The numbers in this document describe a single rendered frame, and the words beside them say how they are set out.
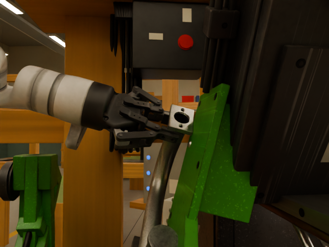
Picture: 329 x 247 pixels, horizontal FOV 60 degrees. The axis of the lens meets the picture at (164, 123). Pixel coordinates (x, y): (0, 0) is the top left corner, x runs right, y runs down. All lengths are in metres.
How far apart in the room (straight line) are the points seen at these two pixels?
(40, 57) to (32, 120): 11.39
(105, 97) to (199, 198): 0.20
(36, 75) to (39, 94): 0.03
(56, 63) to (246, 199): 11.60
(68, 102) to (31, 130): 0.41
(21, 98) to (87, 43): 0.32
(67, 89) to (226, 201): 0.27
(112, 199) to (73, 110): 0.34
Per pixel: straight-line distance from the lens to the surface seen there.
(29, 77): 0.47
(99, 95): 0.44
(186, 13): 0.67
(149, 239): 0.36
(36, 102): 0.47
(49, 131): 0.83
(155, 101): 0.49
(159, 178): 0.52
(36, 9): 0.77
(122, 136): 0.42
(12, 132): 0.86
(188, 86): 10.51
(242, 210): 0.39
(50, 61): 11.99
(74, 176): 0.73
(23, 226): 0.60
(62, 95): 0.45
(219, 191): 0.37
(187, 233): 0.35
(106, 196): 0.73
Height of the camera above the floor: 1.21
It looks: 2 degrees up
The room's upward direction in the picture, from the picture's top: straight up
